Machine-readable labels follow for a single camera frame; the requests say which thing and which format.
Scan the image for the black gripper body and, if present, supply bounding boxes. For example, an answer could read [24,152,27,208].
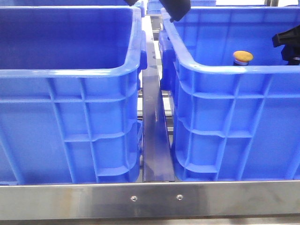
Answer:
[272,25,300,65]

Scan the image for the yellow push button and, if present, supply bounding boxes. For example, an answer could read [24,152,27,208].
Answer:
[233,50,254,66]

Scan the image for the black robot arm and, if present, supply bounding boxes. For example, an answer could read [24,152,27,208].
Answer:
[161,0,300,66]

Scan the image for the blue plastic destination bin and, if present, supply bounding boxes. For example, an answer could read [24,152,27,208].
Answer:
[159,9,300,181]

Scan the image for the blue bin background tall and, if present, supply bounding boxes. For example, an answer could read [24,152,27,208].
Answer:
[147,0,217,15]

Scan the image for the blue plastic source bin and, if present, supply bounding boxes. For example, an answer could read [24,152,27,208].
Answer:
[0,6,147,186]

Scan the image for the steel roller rack frame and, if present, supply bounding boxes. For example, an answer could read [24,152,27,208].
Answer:
[0,180,300,220]

